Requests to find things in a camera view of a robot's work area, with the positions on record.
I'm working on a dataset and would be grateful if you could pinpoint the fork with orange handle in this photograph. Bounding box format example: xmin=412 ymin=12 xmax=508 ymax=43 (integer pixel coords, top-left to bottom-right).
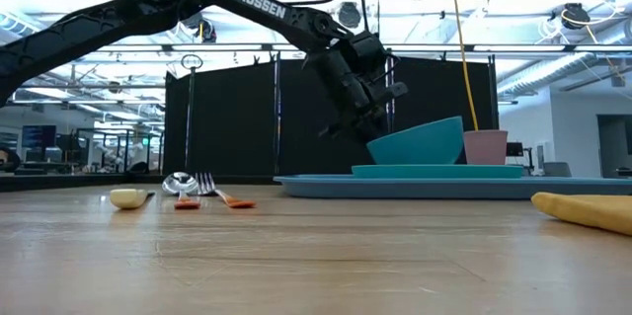
xmin=195 ymin=172 xmax=258 ymax=210

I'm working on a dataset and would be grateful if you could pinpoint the spoon with orange handle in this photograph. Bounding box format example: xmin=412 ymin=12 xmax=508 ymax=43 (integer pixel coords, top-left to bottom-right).
xmin=161 ymin=171 xmax=202 ymax=211

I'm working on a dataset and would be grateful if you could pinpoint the white ribbed air duct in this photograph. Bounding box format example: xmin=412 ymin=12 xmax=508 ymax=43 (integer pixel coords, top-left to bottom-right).
xmin=497 ymin=51 xmax=601 ymax=99

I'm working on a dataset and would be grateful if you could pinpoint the dark wall monitor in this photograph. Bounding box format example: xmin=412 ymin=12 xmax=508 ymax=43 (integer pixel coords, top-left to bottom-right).
xmin=21 ymin=124 xmax=57 ymax=149

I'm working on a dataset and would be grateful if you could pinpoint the horizontal metal rail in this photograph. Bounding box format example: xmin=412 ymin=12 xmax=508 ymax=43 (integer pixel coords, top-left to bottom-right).
xmin=96 ymin=43 xmax=632 ymax=54

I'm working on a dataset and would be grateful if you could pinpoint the pink cup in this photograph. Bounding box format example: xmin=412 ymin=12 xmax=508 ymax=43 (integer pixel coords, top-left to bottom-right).
xmin=462 ymin=129 xmax=510 ymax=166

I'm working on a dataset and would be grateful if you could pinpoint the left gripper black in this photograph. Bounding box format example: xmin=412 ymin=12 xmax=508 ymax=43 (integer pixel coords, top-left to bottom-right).
xmin=319 ymin=75 xmax=410 ymax=147

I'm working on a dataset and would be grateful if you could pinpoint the yellow cloth napkin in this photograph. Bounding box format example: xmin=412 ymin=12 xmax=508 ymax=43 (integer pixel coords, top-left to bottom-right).
xmin=530 ymin=192 xmax=632 ymax=237

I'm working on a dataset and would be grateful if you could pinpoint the metal curtain pole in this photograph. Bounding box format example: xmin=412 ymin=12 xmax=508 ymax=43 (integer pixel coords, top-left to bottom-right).
xmin=273 ymin=52 xmax=281 ymax=178
xmin=384 ymin=47 xmax=397 ymax=131

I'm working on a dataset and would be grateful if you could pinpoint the black table edge rail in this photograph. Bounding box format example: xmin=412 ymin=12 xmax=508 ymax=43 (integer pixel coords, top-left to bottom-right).
xmin=0 ymin=174 xmax=277 ymax=193

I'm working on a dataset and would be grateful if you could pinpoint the black curtain pole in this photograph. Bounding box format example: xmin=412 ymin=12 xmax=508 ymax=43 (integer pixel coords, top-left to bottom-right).
xmin=488 ymin=54 xmax=498 ymax=131

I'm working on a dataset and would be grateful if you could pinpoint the teal bowl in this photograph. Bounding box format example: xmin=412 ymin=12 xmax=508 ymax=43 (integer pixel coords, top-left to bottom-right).
xmin=365 ymin=116 xmax=466 ymax=166

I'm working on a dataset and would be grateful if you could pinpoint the blue plastic tray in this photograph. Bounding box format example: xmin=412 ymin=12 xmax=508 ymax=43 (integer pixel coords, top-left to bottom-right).
xmin=273 ymin=173 xmax=632 ymax=201

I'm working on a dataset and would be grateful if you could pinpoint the dark gray door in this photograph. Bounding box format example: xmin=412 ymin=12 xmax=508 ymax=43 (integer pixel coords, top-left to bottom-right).
xmin=595 ymin=115 xmax=632 ymax=179

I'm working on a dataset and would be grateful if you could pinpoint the teal plate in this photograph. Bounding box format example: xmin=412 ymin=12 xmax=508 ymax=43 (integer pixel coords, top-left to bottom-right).
xmin=351 ymin=163 xmax=524 ymax=180

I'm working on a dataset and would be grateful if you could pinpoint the thin stand with ring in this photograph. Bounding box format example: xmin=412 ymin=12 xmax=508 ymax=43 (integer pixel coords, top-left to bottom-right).
xmin=180 ymin=54 xmax=204 ymax=174

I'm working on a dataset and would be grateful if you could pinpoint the gray chair back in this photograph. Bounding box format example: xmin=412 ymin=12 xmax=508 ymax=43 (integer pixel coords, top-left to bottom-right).
xmin=542 ymin=161 xmax=573 ymax=179

